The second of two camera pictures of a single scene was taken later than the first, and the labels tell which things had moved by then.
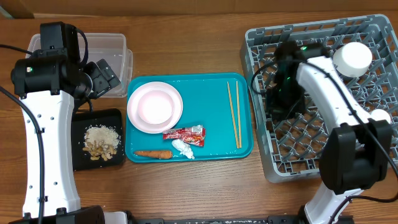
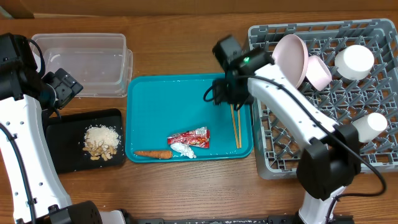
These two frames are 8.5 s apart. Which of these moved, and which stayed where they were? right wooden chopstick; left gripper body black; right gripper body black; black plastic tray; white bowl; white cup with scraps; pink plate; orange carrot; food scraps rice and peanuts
Moved: right gripper body black; left gripper body black; white cup with scraps; pink plate
Stayed: black plastic tray; right wooden chopstick; white bowl; orange carrot; food scraps rice and peanuts
